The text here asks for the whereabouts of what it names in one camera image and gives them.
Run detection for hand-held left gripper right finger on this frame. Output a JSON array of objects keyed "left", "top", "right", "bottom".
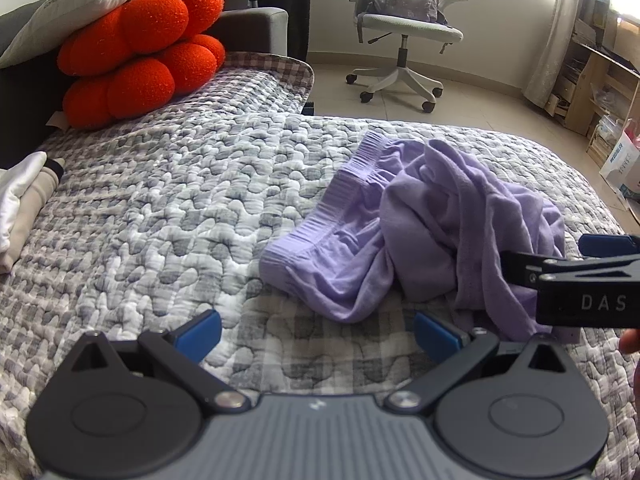
[{"left": 386, "top": 311, "right": 571, "bottom": 411}]

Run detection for white office chair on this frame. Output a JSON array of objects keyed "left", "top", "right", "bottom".
[{"left": 346, "top": 0, "right": 470, "bottom": 113}]

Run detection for orange plush cushion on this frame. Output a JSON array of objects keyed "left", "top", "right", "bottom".
[{"left": 56, "top": 0, "right": 227, "bottom": 131}]

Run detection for lavender pants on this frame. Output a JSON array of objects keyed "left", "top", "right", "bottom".
[{"left": 260, "top": 130, "right": 568, "bottom": 341}]

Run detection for person's right hand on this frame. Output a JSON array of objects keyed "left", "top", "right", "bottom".
[{"left": 620, "top": 330, "right": 640, "bottom": 396}]

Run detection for wooden shelf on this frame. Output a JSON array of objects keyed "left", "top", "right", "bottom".
[{"left": 545, "top": 0, "right": 640, "bottom": 171}]

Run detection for white pillow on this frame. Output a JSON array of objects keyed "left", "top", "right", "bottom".
[{"left": 0, "top": 0, "right": 207, "bottom": 69}]

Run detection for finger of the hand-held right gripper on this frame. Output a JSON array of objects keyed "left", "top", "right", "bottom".
[
  {"left": 579, "top": 233, "right": 640, "bottom": 258},
  {"left": 500, "top": 251, "right": 640, "bottom": 288}
]

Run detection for beige folded garment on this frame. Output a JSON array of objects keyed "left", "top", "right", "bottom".
[{"left": 0, "top": 157, "right": 66, "bottom": 276}]

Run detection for pale curtain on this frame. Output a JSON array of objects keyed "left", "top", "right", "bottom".
[{"left": 524, "top": 0, "right": 601, "bottom": 108}]

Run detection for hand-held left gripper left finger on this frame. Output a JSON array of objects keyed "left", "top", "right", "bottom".
[{"left": 71, "top": 309, "right": 250, "bottom": 411}]

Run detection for white cardboard box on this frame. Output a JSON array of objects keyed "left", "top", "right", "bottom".
[{"left": 599, "top": 120, "right": 640, "bottom": 211}]

